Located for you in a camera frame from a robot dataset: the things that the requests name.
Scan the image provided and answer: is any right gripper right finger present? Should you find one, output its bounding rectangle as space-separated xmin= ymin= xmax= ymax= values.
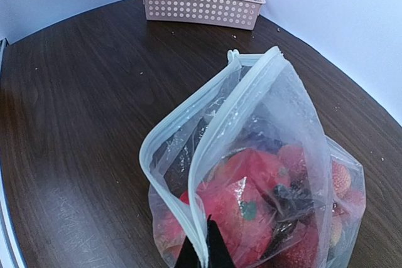
xmin=206 ymin=215 xmax=234 ymax=268

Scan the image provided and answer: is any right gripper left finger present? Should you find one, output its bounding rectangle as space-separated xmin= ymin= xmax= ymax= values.
xmin=174 ymin=237 xmax=201 ymax=268

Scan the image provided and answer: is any red fake fruit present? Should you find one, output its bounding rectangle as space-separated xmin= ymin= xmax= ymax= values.
xmin=197 ymin=179 xmax=273 ymax=267

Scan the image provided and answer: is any clear zip top bag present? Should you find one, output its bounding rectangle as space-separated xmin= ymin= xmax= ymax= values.
xmin=139 ymin=46 xmax=366 ymax=267

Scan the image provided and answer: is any right aluminium corner post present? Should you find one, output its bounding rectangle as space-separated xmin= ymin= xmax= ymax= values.
xmin=0 ymin=38 xmax=8 ymax=61

